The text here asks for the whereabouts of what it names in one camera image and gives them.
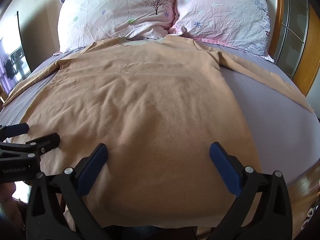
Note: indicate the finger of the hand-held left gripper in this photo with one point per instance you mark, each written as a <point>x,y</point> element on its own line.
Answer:
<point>17,129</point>
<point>42,142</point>

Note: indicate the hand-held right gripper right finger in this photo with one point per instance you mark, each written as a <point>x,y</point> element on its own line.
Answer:
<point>225,166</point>

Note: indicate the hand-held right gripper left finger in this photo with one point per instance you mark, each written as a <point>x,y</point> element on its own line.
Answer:
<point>93,165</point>

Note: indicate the beige long-sleeved shirt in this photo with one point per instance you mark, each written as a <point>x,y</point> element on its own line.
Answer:
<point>150,110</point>

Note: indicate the window with hanging clothes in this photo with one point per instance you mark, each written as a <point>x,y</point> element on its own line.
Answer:
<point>12,55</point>

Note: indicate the wooden headboard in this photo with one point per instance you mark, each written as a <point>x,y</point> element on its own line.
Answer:
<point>303,45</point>

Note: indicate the pink tree-print pillow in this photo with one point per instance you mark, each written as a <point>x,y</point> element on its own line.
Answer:
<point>117,12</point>

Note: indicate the pink floral pillow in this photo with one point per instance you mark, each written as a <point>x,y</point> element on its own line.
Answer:
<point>222,15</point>

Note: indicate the wooden glass-panel door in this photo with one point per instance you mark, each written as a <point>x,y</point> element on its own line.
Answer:
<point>291,27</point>

